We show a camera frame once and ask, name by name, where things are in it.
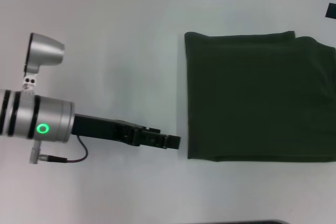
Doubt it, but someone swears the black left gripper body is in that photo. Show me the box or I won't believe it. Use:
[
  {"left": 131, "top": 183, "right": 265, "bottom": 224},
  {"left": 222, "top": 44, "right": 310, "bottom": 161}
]
[{"left": 71, "top": 113, "right": 146, "bottom": 147}]

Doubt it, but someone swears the dark green FREE! t-shirt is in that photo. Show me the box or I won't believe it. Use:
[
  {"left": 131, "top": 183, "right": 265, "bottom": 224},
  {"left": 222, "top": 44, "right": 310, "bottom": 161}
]
[{"left": 183, "top": 30, "right": 336, "bottom": 163}]

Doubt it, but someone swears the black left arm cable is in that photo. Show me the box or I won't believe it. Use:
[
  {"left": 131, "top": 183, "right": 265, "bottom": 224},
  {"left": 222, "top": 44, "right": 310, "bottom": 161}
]
[{"left": 39, "top": 135, "right": 89, "bottom": 164}]

